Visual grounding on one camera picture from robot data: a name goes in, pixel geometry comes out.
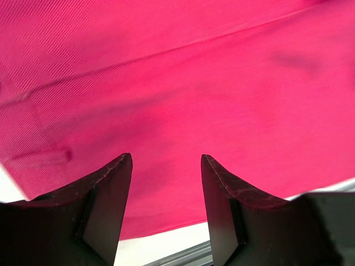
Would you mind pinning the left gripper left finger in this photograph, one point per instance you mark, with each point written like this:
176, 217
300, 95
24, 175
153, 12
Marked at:
78, 224

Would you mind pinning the pink trousers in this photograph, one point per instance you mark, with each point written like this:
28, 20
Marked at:
264, 87

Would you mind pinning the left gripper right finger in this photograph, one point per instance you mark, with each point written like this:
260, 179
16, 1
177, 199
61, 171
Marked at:
248, 226

